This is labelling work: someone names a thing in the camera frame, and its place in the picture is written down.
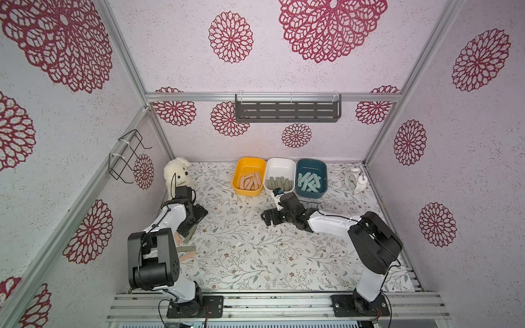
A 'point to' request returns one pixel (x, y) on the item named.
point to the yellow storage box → (245, 166)
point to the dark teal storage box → (306, 167)
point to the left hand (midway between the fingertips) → (197, 221)
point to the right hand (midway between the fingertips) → (267, 210)
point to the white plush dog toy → (177, 173)
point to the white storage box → (279, 173)
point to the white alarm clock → (354, 182)
